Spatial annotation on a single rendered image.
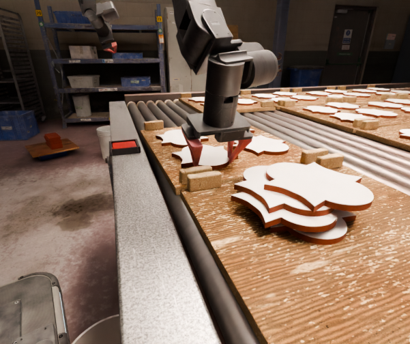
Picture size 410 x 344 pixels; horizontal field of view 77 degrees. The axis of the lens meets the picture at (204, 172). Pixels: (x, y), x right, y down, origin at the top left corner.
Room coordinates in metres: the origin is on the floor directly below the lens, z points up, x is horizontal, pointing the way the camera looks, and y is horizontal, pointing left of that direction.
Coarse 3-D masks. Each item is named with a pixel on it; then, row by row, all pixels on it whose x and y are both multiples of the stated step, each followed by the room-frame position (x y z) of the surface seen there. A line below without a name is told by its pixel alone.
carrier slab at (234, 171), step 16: (176, 128) 0.80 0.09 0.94; (256, 128) 0.80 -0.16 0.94; (160, 144) 0.64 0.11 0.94; (208, 144) 0.64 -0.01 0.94; (224, 144) 0.64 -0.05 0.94; (288, 144) 0.64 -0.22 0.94; (160, 160) 0.52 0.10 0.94; (176, 160) 0.52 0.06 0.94; (240, 160) 0.52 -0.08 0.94; (256, 160) 0.52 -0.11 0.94; (272, 160) 0.52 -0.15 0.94; (288, 160) 0.52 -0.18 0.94; (176, 176) 0.44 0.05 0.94; (224, 176) 0.44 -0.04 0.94; (240, 176) 0.44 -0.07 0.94; (176, 192) 0.40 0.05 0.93
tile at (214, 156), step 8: (176, 152) 0.55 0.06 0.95; (184, 152) 0.54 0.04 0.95; (208, 152) 0.54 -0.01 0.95; (216, 152) 0.54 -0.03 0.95; (224, 152) 0.54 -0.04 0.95; (184, 160) 0.49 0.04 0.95; (200, 160) 0.49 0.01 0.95; (208, 160) 0.49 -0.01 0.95; (216, 160) 0.49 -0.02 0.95; (224, 160) 0.49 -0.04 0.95; (216, 168) 0.46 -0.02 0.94
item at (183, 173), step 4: (188, 168) 0.42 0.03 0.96; (192, 168) 0.42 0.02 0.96; (196, 168) 0.42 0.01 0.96; (200, 168) 0.42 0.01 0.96; (204, 168) 0.42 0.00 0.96; (208, 168) 0.42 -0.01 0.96; (180, 172) 0.41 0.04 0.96; (184, 172) 0.41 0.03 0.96; (188, 172) 0.41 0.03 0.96; (192, 172) 0.41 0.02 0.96; (196, 172) 0.41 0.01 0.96; (200, 172) 0.42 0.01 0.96; (180, 176) 0.41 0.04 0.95; (184, 176) 0.41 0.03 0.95; (180, 180) 0.41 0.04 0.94; (184, 180) 0.41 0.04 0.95
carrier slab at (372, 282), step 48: (192, 192) 0.38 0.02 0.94; (384, 192) 0.38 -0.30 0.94; (240, 240) 0.26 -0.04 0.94; (288, 240) 0.26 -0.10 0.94; (384, 240) 0.26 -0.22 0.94; (240, 288) 0.19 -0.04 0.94; (288, 288) 0.19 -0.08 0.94; (336, 288) 0.19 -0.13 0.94; (384, 288) 0.19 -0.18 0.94; (288, 336) 0.14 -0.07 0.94; (336, 336) 0.14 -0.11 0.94; (384, 336) 0.14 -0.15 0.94
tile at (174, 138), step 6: (168, 132) 0.72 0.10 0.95; (174, 132) 0.72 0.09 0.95; (180, 132) 0.72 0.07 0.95; (156, 138) 0.69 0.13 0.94; (162, 138) 0.66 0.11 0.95; (168, 138) 0.66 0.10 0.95; (174, 138) 0.66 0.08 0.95; (180, 138) 0.66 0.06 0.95; (204, 138) 0.66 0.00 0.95; (162, 144) 0.62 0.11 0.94; (168, 144) 0.63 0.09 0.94; (174, 144) 0.62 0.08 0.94; (180, 144) 0.61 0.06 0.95; (186, 144) 0.61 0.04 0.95
